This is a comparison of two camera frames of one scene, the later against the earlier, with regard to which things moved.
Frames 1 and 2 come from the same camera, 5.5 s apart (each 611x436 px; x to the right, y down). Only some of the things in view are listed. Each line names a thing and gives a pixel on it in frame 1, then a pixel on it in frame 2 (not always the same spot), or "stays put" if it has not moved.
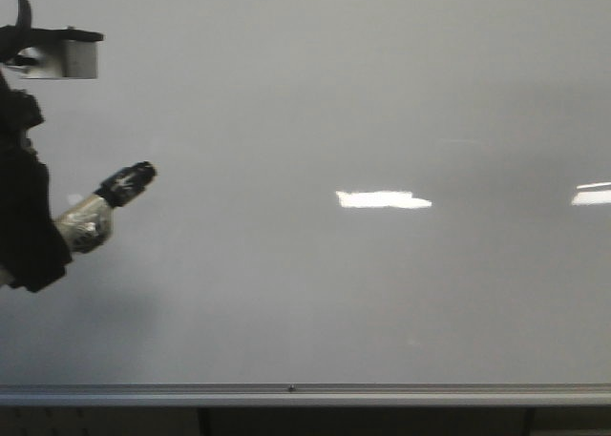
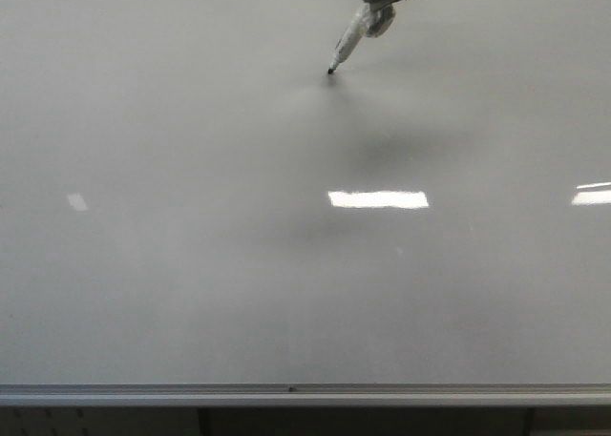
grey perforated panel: [99, 421] stays put
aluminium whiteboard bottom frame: [308, 394] stays put
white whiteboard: [360, 181] stays put
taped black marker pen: [88, 224] -> [368, 22]
